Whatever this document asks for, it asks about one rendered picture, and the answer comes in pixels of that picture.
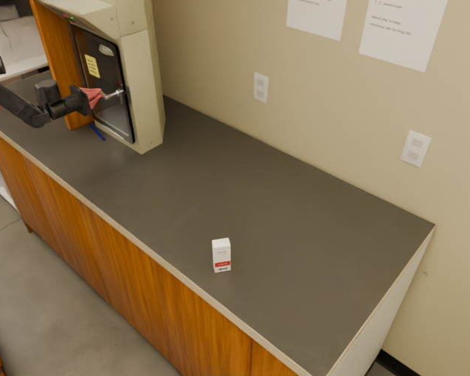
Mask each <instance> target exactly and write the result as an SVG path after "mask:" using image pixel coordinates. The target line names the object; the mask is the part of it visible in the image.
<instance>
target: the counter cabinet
mask: <svg viewBox="0 0 470 376"><path fill-rule="evenodd" d="M0 171H1V173H2V176H3V178H4V180H5V182H6V184H7V187H8V189H9V190H10V194H11V195H12V197H13V200H14V201H15V204H16V206H17V208H18V210H19V213H20V215H21V217H22V219H23V222H24V223H25V226H26V228H27V229H28V232H29V233H31V232H33V231H35V232H36V233H37V234H38V235H39V236H40V237H41V238H42V239H43V240H44V241H45V242H46V243H47V244H48V245H49V246H50V247H51V248H52V249H53V250H54V251H55V252H56V253H57V254H59V255H60V256H61V257H62V258H63V259H64V260H65V261H66V262H67V263H68V264H69V265H70V266H71V267H72V268H73V269H74V270H75V271H76V272H77V273H78V274H79V275H80V276H81V277H82V278H83V279H84V280H85V281H86V282H87V283H88V284H89V285H90V286H91V287H92V288H93V289H94V290H95V291H96V292H97V293H98V294H99V295H100V296H101V297H102V298H104V299H105V300H106V301H107V302H108V303H109V304H110V305H111V306H112V307H113V308H114V309H115V310H116V311H117V312H118V313H119V314H120V315H121V316H122V317H123V318H124V319H126V320H127V321H128V322H129V323H130V324H131V325H132V326H133V327H134V328H135V329H136V330H137V331H138V332H139V333H140V334H141V335H142V336H143V337H144V338H145V339H146V340H147V341H148V342H150V343H151V344H152V345H153V346H154V347H155V348H156V349H157V350H158V351H159V352H160V353H161V354H162V355H163V356H164V357H165V358H166V359H167V360H168V361H169V362H170V363H171V364H172V365H173V366H174V367H175V368H176V369H177V370H178V371H179V372H180V373H181V374H182V375H183V376H299V375H297V374H296V373H295V372H294V371H293V370H291V369H290V368H289V367H288V366H286V365H285V364H284V363H282V362H281V361H280V360H279V359H278V358H277V357H275V356H274V355H273V354H271V353H270V352H269V351H267V350H266V349H265V348H264V347H263V346H262V345H260V344H259V343H258V342H256V341H255V340H254V339H252V338H251V337H250V336H249V335H248V334H246V333H245V332H244V331H243V330H241V329H240V328H238V327H237V326H236V325H235V324H234V323H233V322H231V321H230V320H229V319H227V318H226V317H225V316H223V315H222V314H221V313H220V312H219V311H218V310H216V309H215V308H214V307H212V306H211V305H210V304H208V303H207V302H206V301H205V300H204V299H203V298H201V297H200V296H199V295H197V294H196V293H195V292H193V291H192V290H191V289H190V288H189V287H188V286H186V285H185V284H184V283H183V282H181V281H180V280H179V279H177V278H176V277H175V276H174V275H173V274H172V273H170V272H169V271H168V270H166V269H165V268H164V267H162V266H161V265H160V264H159V263H158V262H157V261H155V260H154V259H153V258H151V257H150V256H149V255H147V254H146V253H145V252H144V251H143V250H142V249H140V248H139V247H138V246H136V245H135V244H134V243H132V241H130V240H129V239H128V238H127V237H125V236H124V235H123V234H121V233H120V232H119V231H117V229H115V228H114V227H113V226H112V225H110V224H109V223H108V222H106V221H105V220H104V219H103V218H102V217H100V216H99V215H98V214H97V213H95V212H94V211H93V210H91V209H90V208H89V207H88V206H86V205H85V204H84V203H83V202H82V201H80V200H79V199H78V198H76V197H75V196H74V195H73V194H71V193H70V192H69V191H68V190H67V189H65V188H64V187H62V186H61V185H60V184H59V183H58V182H56V181H55V180H54V179H53V178H51V177H50V176H49V175H47V174H46V173H45V172H44V171H43V170H42V169H40V168H39V167H38V166H36V165H35V164H34V163H32V162H31V161H30V160H29V159H28V158H27V157H26V156H24V155H23V154H22V153H20V152H19V151H18V150H16V149H15V148H14V147H13V146H12V145H11V144H9V143H8V142H7V141H5V140H4V139H3V138H1V137H0ZM432 235H433V234H432ZM432 235H431V236H432ZM430 238H431V237H430ZM430 238H429V240H428V241H427V242H426V243H425V245H424V246H423V248H422V249H421V251H420V252H419V253H418V255H417V256H416V258H415V259H414V261H413V262H412V263H411V264H410V266H409V267H408V269H407V270H406V272H405V273H404V274H403V276H402V277H401V279H400V280H399V282H397V284H396V285H395V287H394V288H393V290H392V291H391V293H390V294H389V295H388V296H387V298H386V300H385V301H384V302H383V303H382V305H381V306H380V308H379V309H378V311H377V312H376V314H375V315H374V316H373V317H372V319H371V321H370V322H369V323H368V324H367V326H366V327H365V329H364V330H363V332H362V333H361V334H360V335H359V337H358V338H357V340H356V341H355V343H354V344H353V345H352V346H351V348H350V350H349V351H348V353H347V354H346V355H345V356H344V358H343V359H342V361H341V362H340V364H339V365H338V366H337V367H336V369H335V371H334V372H333V374H332V375H331V376H366V375H367V374H368V373H369V371H370V369H371V368H372V366H373V365H374V363H375V361H376V358H377V356H378V354H379V352H380V349H381V347H382V345H383V342H384V340H385V338H386V336H387V334H388V332H389V329H390V328H391V325H392V323H393V321H394V318H395V316H396V314H397V312H398V309H399V307H400V306H401V302H402V301H403V299H404V296H405V294H406V292H407V290H408V288H409V285H410V283H411V281H412V279H413V276H414V274H415V273H416V270H417V268H418V266H419V263H420V261H421V259H422V257H423V254H424V252H425V250H426V248H427V245H428V243H429V242H430Z"/></svg>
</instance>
